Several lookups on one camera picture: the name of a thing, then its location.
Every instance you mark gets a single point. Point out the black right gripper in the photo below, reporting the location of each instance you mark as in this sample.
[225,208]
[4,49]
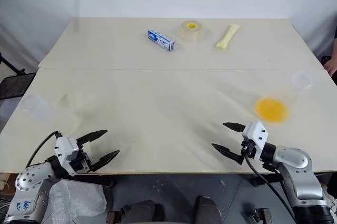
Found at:
[248,148]

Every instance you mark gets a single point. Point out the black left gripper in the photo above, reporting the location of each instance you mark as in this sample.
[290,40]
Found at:
[80,163]

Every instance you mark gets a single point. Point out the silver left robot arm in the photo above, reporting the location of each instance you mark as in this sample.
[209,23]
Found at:
[29,179]

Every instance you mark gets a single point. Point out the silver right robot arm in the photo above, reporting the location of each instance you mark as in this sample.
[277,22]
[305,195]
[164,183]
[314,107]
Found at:
[300,171]

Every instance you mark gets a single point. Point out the bystander bare hand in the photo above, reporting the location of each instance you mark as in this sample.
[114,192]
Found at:
[332,66]

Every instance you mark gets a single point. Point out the crumpled clear plastic bag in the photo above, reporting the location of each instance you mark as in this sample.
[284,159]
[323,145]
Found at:
[76,197]

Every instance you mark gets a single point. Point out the dark rounded shape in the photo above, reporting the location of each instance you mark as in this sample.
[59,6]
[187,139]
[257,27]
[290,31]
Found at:
[143,212]
[208,209]

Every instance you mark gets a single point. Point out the clear plastic cup left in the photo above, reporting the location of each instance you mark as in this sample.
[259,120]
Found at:
[35,106]

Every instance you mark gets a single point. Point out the black metal stand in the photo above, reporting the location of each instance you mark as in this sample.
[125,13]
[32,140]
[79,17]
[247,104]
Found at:
[15,81]

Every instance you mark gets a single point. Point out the clear tape roll yellow core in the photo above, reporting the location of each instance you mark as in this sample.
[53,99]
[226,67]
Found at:
[191,31]

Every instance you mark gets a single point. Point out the blue and white carton box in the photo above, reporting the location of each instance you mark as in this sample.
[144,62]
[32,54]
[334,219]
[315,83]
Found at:
[161,40]

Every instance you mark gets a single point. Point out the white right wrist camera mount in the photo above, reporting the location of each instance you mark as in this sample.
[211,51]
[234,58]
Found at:
[256,135]

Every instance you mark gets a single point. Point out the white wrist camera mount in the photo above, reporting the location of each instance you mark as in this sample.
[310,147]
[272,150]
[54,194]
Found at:
[256,135]
[64,150]

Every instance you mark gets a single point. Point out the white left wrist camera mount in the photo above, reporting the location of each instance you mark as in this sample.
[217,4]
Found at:
[64,150]

